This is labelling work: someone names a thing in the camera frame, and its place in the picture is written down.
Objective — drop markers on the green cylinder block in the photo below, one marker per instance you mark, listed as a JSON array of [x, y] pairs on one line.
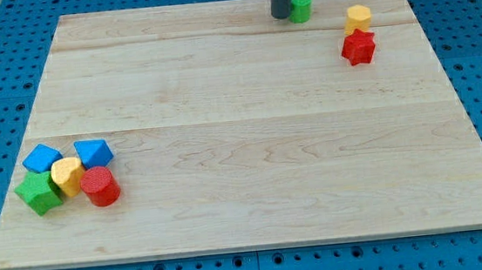
[[300, 11]]

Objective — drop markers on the wooden board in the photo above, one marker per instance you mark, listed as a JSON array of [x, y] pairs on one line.
[[232, 131]]

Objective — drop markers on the red star block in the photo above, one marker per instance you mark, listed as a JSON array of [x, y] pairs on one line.
[[359, 47]]

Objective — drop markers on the red cylinder block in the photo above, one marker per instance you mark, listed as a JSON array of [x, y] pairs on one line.
[[100, 186]]

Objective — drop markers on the blue triangle block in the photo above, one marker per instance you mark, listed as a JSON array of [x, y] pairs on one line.
[[93, 153]]

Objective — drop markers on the yellow hexagon block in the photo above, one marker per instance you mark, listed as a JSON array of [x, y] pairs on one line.
[[358, 17]]

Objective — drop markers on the yellow heart block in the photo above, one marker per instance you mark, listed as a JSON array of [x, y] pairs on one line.
[[66, 174]]

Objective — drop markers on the blue cube block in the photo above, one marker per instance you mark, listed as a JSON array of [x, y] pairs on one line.
[[41, 158]]

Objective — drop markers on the green star block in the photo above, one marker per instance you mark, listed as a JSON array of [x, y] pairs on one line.
[[39, 192]]

